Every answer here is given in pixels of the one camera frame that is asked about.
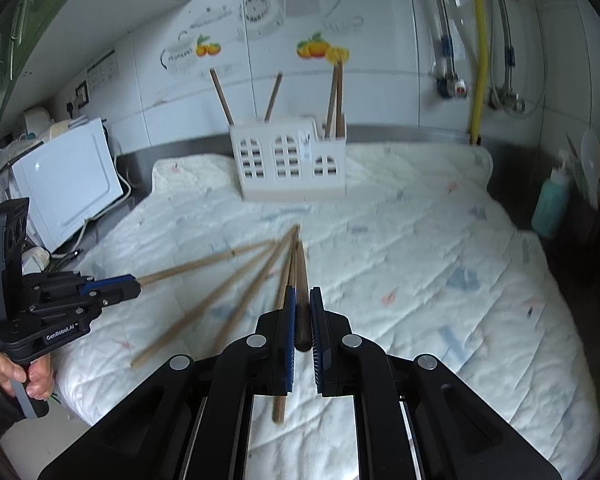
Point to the white kettle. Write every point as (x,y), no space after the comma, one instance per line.
(35,120)

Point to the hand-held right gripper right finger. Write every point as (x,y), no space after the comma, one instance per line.
(316,340)

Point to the white microwave oven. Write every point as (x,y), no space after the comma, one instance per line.
(65,185)

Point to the cream house-shaped utensil holder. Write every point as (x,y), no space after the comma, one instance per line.
(280,180)

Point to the white rice paddle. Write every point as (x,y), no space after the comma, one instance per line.
(591,160)

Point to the dark wooden chopstick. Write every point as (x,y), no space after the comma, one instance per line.
(302,320)

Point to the black utensil pot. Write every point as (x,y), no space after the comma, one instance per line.
(592,230)

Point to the cream cloth bundle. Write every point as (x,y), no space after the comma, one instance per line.
(57,130)

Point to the clear plastic bag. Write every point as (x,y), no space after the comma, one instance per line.
(5,157)

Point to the green wall cabinet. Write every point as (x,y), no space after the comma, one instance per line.
(25,25)

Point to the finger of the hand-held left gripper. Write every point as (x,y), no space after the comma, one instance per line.
(120,295)
(107,283)

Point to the quilted printed mat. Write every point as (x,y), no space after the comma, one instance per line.
(430,260)

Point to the pile of wooden chopsticks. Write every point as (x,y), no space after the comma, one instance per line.
(205,304)

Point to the person's left hand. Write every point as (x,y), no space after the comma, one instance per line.
(5,370)

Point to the metal water valve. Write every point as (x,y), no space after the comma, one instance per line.
(450,86)
(509,101)

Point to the black wall switch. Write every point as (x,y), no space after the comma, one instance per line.
(82,92)

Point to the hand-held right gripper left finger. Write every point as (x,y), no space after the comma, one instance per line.
(290,340)

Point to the teal pump bottle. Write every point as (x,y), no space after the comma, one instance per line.
(552,205)

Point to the light wooden chopstick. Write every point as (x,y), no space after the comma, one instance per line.
(205,262)

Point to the wall notice sticker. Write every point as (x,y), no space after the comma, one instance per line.
(101,71)

